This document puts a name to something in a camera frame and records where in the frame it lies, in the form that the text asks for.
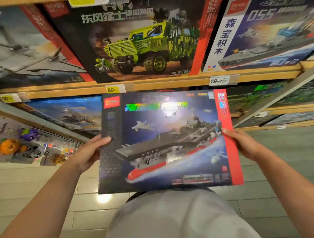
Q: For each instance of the dark aircraft carrier box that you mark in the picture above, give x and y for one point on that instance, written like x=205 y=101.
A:
x=167 y=142

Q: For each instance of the person's right hand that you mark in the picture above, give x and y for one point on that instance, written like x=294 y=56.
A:
x=243 y=143

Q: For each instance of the person's left forearm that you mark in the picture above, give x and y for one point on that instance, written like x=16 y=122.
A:
x=41 y=206

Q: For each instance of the person's left hand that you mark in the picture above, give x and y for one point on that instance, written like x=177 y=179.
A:
x=87 y=154

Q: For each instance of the orange toy packet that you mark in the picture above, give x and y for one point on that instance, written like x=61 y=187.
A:
x=10 y=146

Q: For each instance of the wooden shelf unit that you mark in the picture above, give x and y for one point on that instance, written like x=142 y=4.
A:
x=147 y=84

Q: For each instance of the grey fighter jet box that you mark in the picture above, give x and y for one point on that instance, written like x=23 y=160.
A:
x=34 y=49

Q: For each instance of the blue helicopter box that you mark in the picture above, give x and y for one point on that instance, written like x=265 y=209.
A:
x=68 y=115

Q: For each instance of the person's grey clothing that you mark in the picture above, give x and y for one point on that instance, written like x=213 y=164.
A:
x=181 y=215

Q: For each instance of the purple 055 warship box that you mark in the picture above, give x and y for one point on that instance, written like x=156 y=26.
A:
x=265 y=34

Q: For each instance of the green armoured truck box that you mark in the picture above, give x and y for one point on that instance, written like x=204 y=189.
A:
x=142 y=41

